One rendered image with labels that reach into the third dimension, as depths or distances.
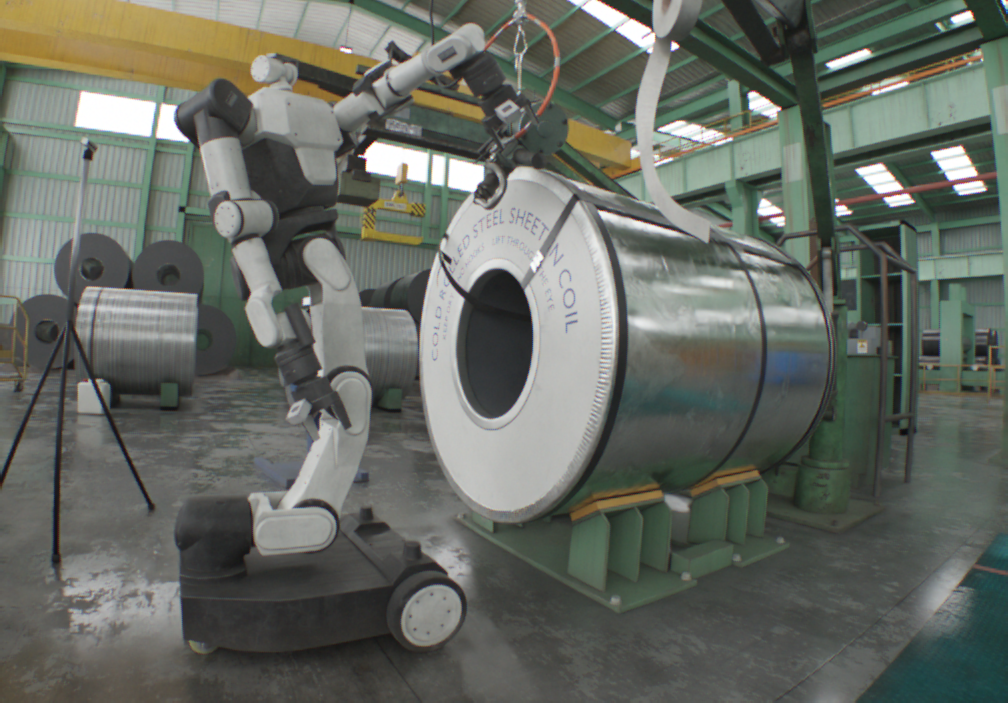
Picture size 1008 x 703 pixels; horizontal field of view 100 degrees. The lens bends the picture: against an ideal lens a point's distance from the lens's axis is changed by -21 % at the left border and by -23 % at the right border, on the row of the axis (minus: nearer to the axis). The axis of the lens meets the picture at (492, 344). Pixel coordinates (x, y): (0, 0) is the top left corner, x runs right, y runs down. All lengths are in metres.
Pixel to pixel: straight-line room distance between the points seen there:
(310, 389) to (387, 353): 5.46
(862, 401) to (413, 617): 2.97
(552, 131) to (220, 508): 1.28
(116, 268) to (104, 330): 6.50
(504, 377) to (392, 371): 4.67
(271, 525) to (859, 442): 3.23
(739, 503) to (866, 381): 1.61
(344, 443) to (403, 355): 5.37
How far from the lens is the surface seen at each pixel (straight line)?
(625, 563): 1.83
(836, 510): 2.92
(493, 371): 2.06
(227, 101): 1.30
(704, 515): 2.19
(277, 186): 1.34
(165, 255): 12.69
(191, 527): 1.36
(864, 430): 3.64
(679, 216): 1.00
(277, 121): 1.34
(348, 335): 1.37
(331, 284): 1.33
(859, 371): 3.64
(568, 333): 1.45
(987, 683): 1.66
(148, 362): 6.29
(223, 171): 1.26
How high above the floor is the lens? 0.72
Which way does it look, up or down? 2 degrees up
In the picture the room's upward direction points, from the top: 2 degrees clockwise
